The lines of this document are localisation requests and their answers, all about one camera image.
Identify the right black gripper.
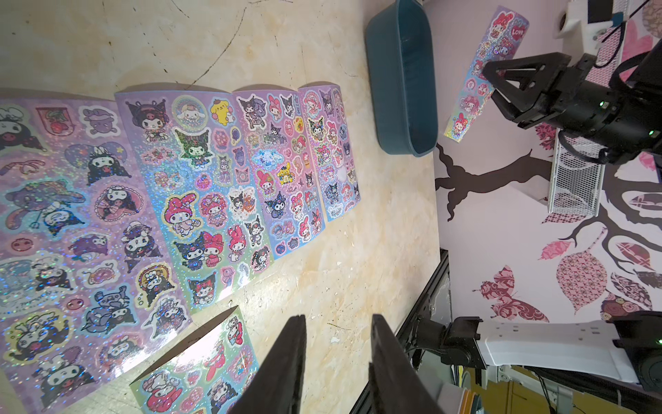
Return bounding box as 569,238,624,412
482,43,661,166

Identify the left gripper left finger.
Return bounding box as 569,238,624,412
230,315,307,414

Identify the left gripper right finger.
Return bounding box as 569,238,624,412
368,314,442,414

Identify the teal plastic storage box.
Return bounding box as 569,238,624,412
365,1,439,157

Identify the character sticker sheet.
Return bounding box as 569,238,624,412
116,91,273,312
1,98,190,413
298,84,361,222

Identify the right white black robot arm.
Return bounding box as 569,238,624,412
433,34,661,392

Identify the wooden storage shelf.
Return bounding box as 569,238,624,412
459,367,661,413

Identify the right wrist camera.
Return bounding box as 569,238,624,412
554,0,627,61

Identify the white wire shelf basket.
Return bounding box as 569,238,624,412
548,137,605,217

